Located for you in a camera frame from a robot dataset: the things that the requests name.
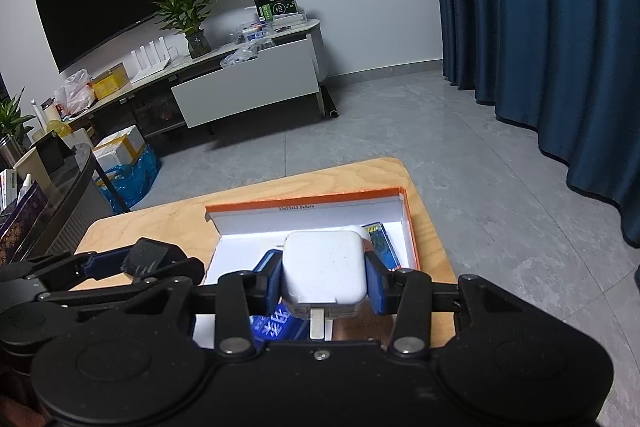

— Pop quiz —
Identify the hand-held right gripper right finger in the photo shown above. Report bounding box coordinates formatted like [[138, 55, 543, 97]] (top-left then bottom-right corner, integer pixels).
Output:
[[364, 251, 516, 355]]

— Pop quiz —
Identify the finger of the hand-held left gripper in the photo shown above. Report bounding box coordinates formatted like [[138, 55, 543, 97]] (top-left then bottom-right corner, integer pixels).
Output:
[[39, 257, 206, 306], [0, 249, 132, 288]]

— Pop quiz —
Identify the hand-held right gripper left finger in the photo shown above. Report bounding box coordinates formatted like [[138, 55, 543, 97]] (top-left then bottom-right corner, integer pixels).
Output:
[[127, 252, 284, 355]]

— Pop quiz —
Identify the red blue playing card box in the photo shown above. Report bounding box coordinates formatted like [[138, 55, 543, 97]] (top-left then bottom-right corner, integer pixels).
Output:
[[365, 222, 403, 270]]

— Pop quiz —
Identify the black plug adapter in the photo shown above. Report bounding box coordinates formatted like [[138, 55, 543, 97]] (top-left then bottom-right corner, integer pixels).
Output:
[[122, 237, 186, 280]]

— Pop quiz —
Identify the blue tin box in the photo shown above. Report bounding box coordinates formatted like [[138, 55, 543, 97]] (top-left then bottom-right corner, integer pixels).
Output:
[[249, 249, 306, 343]]

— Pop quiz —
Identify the white charger cube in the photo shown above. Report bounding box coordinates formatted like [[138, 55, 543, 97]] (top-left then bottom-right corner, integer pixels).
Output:
[[281, 231, 368, 340]]

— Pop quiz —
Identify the orange white cardboard box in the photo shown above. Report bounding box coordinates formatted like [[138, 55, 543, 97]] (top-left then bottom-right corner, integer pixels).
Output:
[[205, 188, 420, 348]]

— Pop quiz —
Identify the black glass round table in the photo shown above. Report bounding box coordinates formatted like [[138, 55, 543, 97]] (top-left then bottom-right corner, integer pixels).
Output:
[[0, 144, 113, 268]]

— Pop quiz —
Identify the blue plastic bag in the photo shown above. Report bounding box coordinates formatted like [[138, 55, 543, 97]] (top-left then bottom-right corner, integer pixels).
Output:
[[97, 144, 162, 214]]

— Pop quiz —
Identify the purple tray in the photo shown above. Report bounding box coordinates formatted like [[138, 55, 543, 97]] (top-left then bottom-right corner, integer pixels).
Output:
[[0, 182, 48, 265]]

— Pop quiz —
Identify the white yellow cardboard box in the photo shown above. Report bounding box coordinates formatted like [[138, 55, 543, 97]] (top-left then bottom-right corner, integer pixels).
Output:
[[94, 125, 146, 168]]

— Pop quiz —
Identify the beige box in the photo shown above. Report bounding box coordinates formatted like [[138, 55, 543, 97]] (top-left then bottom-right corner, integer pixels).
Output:
[[14, 147, 56, 188]]

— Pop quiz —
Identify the small black box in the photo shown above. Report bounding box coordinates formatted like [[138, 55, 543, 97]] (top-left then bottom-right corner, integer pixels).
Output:
[[37, 134, 76, 175]]

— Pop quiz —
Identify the steel cup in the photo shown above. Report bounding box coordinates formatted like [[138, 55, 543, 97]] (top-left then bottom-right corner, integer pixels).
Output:
[[0, 134, 26, 170]]

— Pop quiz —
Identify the white plastic bag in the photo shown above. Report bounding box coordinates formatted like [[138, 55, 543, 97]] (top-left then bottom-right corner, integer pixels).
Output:
[[54, 69, 96, 115]]

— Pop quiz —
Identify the leafy green plant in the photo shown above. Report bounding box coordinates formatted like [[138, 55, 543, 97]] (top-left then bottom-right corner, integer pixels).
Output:
[[0, 89, 36, 158]]

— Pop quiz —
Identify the black roll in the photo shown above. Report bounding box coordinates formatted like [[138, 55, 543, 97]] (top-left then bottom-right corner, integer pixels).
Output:
[[320, 86, 342, 118]]

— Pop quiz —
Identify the white TV cabinet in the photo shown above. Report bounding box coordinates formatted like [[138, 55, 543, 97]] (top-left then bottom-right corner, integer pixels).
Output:
[[60, 19, 331, 142]]

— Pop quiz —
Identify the white router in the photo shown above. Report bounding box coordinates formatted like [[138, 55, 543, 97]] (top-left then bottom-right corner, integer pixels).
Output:
[[131, 36, 173, 80]]

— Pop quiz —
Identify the clear plastic bag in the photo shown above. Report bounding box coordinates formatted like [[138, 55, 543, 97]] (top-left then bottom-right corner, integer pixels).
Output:
[[220, 43, 273, 68]]

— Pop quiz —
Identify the clear plastic container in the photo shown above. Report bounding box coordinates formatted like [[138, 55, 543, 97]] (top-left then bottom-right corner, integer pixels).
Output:
[[230, 19, 301, 42]]

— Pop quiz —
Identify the potted plant in glass vase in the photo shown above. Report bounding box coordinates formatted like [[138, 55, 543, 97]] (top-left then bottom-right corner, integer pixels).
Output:
[[150, 0, 216, 58]]

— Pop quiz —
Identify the green black box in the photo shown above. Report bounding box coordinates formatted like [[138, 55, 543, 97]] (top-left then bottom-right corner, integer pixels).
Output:
[[252, 0, 305, 20]]

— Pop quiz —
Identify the blue curtain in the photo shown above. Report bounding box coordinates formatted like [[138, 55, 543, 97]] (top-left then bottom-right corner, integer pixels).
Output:
[[425, 0, 640, 248]]

